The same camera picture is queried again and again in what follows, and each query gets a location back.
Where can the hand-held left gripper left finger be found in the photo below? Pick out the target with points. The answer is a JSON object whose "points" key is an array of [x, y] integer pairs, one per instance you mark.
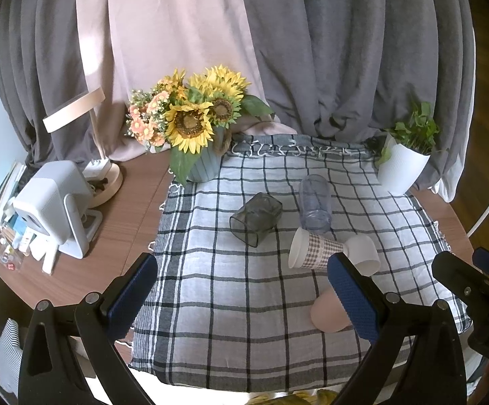
{"points": [[131, 293]]}

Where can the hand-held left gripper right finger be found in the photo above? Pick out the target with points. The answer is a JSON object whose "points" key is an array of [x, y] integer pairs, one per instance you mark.
{"points": [[352, 299]]}

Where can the pink cup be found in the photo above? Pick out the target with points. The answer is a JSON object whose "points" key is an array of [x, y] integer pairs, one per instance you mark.
{"points": [[328, 312]]}

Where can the white cup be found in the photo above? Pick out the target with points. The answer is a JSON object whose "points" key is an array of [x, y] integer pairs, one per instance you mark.
{"points": [[363, 252]]}

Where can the plaid paper cup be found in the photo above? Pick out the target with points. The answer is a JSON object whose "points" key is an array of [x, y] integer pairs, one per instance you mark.
{"points": [[312, 249]]}

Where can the clear plastic cup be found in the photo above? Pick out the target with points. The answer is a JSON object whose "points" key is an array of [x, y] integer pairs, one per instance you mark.
{"points": [[315, 204]]}

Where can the dark grey transparent cup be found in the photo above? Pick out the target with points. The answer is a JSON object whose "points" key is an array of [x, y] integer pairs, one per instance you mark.
{"points": [[256, 218]]}

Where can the white projector stand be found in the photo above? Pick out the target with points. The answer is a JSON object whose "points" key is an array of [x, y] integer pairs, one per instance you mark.
{"points": [[75, 230]]}

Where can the black white checked cloth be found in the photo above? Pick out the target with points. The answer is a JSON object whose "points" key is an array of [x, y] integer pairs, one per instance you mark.
{"points": [[227, 303]]}

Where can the yellow cloth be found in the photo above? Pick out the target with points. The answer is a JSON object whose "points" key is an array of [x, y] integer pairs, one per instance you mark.
{"points": [[286, 398]]}

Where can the white ribbed plant pot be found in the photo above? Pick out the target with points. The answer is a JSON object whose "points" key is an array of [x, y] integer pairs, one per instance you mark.
{"points": [[400, 166]]}

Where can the white projector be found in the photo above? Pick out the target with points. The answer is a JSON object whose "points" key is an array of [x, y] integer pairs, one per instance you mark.
{"points": [[46, 196]]}

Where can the white power adapter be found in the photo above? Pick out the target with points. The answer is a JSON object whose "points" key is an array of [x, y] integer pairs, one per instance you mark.
{"points": [[97, 168]]}

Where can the clear plastic container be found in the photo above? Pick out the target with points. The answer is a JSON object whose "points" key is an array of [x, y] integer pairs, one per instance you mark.
{"points": [[6, 251]]}

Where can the striped white cushion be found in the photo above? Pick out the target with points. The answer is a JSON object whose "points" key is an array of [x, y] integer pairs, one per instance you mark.
{"points": [[9, 356]]}

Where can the green leafy plant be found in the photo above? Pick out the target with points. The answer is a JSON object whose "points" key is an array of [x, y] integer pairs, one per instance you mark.
{"points": [[415, 128]]}

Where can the ribbed blue-grey vase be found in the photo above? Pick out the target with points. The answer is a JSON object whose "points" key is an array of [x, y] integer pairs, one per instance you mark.
{"points": [[206, 164]]}

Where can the stack of books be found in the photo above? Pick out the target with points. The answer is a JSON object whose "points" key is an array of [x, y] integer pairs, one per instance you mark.
{"points": [[8, 196]]}

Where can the sunflower bouquet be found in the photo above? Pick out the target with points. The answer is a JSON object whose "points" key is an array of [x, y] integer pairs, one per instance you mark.
{"points": [[189, 124]]}

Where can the white desk lamp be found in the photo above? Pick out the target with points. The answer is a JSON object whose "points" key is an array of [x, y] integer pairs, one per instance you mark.
{"points": [[73, 107]]}

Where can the grey curtain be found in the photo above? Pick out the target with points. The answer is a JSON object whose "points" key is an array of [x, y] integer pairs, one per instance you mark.
{"points": [[42, 71], [354, 50]]}

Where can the pink curtain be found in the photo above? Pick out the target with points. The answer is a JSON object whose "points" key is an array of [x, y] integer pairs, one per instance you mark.
{"points": [[164, 29]]}

